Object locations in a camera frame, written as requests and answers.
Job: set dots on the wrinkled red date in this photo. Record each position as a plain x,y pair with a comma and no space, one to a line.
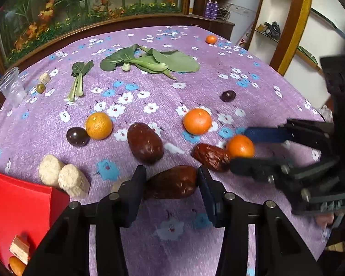
210,156

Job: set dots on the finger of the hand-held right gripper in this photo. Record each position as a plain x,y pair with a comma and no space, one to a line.
253,168
264,135

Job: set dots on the red box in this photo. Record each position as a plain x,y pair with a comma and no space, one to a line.
17,207

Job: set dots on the gold wooden arch frame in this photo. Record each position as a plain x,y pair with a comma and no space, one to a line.
300,20

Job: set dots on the small white chunk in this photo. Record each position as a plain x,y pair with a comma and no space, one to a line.
44,78

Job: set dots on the large smooth brown date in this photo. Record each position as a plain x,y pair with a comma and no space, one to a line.
145,143

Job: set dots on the orange mandarin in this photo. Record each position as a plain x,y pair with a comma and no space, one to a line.
16,266
197,121
99,126
241,147

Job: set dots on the dark purple plum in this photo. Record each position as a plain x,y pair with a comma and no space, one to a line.
77,136
228,96

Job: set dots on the clear plastic cup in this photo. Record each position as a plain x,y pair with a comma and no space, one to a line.
11,87

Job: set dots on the small orange kumquat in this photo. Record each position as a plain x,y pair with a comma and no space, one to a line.
211,39

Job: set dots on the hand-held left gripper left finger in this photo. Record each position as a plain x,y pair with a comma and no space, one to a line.
138,184

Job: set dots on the long brown date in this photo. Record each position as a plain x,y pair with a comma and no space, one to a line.
171,182

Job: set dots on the small bok choy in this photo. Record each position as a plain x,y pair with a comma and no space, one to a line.
79,74

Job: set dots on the person's right hand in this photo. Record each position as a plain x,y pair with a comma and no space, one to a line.
323,220

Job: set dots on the beige wafer piece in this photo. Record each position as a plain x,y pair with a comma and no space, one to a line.
19,248

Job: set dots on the purple bottle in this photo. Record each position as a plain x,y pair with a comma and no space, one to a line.
215,9
209,8

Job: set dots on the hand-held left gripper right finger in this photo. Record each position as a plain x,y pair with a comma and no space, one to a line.
206,191

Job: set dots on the dark object on shelf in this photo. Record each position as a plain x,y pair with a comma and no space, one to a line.
272,28

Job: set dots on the purple floral tablecloth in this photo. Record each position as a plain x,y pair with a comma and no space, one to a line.
161,97

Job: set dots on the large bok choy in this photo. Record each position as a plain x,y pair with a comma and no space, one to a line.
172,61

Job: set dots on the small green jujube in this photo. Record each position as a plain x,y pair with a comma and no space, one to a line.
40,88

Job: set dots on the glass display with fake flowers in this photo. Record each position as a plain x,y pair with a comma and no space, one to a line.
89,0

